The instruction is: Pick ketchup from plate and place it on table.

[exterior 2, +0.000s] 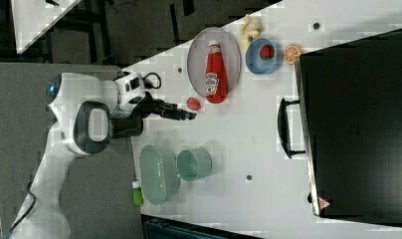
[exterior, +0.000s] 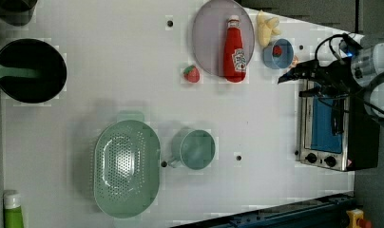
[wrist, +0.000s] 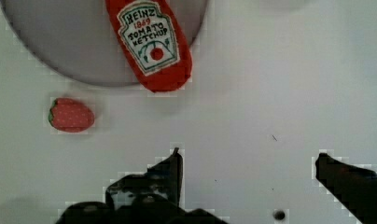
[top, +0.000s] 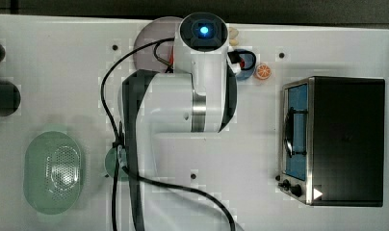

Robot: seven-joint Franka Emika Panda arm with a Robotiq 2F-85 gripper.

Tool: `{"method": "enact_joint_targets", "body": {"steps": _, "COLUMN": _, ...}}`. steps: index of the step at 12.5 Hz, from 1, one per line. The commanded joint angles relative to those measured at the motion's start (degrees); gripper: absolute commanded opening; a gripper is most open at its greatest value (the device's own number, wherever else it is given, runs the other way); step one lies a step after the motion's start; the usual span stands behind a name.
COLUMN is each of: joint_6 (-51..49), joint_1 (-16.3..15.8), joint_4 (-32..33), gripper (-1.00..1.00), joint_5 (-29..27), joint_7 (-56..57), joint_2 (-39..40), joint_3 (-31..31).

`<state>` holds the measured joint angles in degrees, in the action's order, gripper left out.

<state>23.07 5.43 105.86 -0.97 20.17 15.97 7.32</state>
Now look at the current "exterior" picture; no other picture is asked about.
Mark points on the black toaster oven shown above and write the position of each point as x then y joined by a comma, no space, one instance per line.
338,134

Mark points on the green perforated colander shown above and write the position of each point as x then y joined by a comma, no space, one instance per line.
126,176

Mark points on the yellow red emergency button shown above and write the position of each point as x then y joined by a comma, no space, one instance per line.
357,220

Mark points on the black pot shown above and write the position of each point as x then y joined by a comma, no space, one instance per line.
34,54

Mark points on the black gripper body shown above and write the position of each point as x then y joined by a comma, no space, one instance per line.
330,81

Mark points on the blue aluminium frame rail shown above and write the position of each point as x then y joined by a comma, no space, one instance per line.
325,212

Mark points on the small red berry toy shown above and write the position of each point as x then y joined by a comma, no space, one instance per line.
277,51

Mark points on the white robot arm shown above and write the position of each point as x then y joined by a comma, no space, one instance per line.
355,73

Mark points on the dark cylindrical cup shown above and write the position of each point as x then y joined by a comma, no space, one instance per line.
17,12

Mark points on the blue bowl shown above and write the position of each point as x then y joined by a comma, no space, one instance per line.
282,61

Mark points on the red toy strawberry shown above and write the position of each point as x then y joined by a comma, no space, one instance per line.
191,74

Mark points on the green cup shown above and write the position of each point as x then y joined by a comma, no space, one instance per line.
192,148

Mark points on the green spatula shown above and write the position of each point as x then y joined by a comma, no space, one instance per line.
18,72

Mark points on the green bottle white cap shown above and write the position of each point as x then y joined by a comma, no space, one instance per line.
13,217

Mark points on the red ketchup bottle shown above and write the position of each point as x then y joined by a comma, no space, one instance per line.
234,61

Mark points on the round grey plate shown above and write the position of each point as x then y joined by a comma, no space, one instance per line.
209,33

